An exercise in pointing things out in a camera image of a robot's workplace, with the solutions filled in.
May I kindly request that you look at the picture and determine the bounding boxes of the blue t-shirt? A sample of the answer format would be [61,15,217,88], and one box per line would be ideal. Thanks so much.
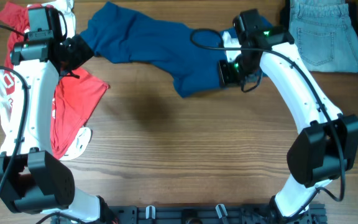
[80,2,227,98]

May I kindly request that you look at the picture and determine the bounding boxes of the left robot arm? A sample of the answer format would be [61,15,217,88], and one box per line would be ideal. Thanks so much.
[0,6,118,223]

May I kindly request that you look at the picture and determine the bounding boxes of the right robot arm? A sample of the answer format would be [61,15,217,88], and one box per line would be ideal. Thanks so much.
[219,9,358,223]

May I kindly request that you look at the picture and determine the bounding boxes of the red t-shirt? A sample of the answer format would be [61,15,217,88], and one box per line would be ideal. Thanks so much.
[0,0,109,161]

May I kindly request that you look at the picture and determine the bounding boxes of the white t-shirt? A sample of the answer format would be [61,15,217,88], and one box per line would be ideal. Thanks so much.
[0,2,92,161]

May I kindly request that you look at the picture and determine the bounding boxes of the folded light blue jeans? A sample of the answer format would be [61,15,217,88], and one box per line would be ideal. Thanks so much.
[289,0,358,73]

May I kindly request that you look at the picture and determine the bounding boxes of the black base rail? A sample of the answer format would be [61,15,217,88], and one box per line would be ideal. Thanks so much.
[50,203,328,224]

